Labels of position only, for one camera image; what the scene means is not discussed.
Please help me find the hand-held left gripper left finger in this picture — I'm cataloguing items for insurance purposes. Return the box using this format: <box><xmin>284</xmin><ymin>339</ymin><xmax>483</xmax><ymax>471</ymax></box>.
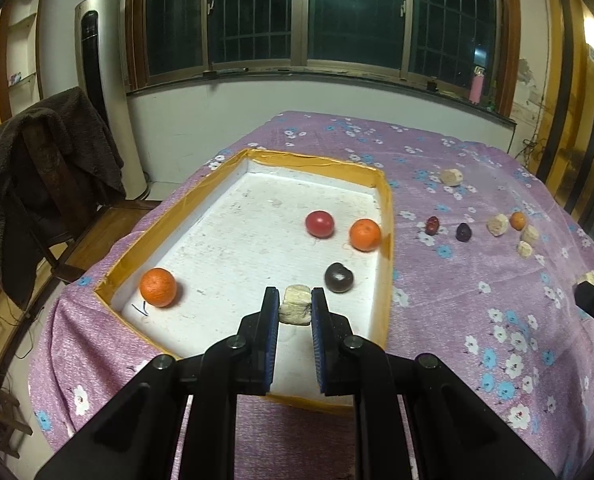
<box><xmin>34</xmin><ymin>286</ymin><xmax>281</xmax><ymax>480</ymax></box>

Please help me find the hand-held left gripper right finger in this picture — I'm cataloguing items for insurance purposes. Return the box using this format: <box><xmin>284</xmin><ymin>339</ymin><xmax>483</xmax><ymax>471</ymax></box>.
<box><xmin>311</xmin><ymin>287</ymin><xmax>552</xmax><ymax>480</ymax></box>

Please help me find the yellow-rimmed white tray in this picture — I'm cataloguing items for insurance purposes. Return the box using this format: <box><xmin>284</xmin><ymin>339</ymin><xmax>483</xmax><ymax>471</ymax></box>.
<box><xmin>93</xmin><ymin>147</ymin><xmax>395</xmax><ymax>413</ymax></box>

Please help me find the large orange tangerine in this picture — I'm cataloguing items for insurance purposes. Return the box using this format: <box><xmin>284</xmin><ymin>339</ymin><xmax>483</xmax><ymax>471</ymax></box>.
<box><xmin>349</xmin><ymin>218</ymin><xmax>382</xmax><ymax>252</ymax></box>

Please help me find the red tomato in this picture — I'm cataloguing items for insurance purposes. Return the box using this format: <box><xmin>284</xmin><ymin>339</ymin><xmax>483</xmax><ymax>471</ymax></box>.
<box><xmin>305</xmin><ymin>210</ymin><xmax>336</xmax><ymax>239</ymax></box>

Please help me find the medium orange tangerine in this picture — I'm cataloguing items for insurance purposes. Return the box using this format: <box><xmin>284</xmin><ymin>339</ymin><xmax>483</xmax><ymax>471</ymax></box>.
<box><xmin>140</xmin><ymin>268</ymin><xmax>178</xmax><ymax>308</ymax></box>

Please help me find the purple floral blanket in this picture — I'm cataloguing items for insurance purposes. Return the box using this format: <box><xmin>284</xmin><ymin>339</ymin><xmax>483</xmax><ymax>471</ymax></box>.
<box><xmin>27</xmin><ymin>110</ymin><xmax>594</xmax><ymax>480</ymax></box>

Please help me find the wooden chair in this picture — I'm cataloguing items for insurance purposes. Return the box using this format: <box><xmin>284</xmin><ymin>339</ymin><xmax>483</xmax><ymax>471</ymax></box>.
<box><xmin>22</xmin><ymin>120</ymin><xmax>163</xmax><ymax>286</ymax></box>

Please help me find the pink water bottle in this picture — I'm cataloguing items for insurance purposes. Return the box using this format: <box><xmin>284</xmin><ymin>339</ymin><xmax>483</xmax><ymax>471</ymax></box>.
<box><xmin>468</xmin><ymin>66</ymin><xmax>488</xmax><ymax>105</ymax></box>

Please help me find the tower air conditioner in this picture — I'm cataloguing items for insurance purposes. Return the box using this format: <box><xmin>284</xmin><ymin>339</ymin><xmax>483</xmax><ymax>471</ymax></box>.
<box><xmin>74</xmin><ymin>0</ymin><xmax>148</xmax><ymax>201</ymax></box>

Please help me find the chair with dark coat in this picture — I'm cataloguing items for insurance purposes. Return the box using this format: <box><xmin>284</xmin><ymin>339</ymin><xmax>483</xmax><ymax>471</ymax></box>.
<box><xmin>0</xmin><ymin>86</ymin><xmax>126</xmax><ymax>311</ymax></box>

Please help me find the black cable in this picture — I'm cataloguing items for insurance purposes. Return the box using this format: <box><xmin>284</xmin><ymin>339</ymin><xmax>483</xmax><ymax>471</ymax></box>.
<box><xmin>517</xmin><ymin>132</ymin><xmax>542</xmax><ymax>166</ymax></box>

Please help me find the barred window wooden frame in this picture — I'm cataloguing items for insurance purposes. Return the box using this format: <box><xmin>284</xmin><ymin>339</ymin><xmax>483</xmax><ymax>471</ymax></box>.
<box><xmin>124</xmin><ymin>0</ymin><xmax>522</xmax><ymax>116</ymax></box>

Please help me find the wall shelf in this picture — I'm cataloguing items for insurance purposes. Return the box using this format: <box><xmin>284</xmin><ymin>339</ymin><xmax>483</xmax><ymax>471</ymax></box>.
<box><xmin>0</xmin><ymin>10</ymin><xmax>40</xmax><ymax>126</ymax></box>

